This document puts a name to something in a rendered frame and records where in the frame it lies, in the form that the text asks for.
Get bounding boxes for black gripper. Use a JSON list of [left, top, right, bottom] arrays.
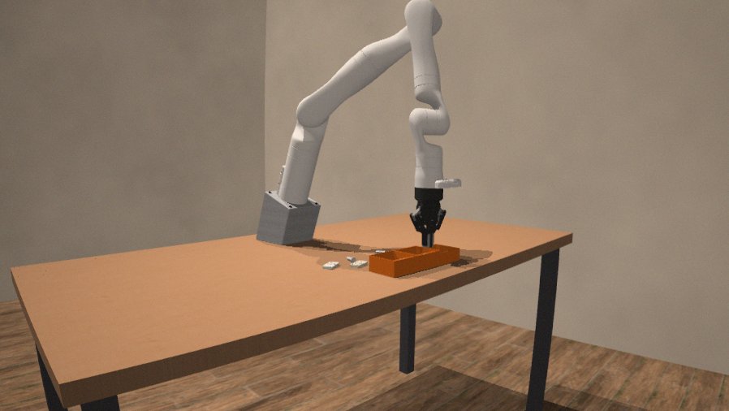
[[410, 188, 446, 248]]

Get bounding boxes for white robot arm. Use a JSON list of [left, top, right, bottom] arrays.
[[277, 0, 461, 205]]

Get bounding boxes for orange rack of three bins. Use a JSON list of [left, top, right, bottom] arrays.
[[369, 244, 459, 278]]

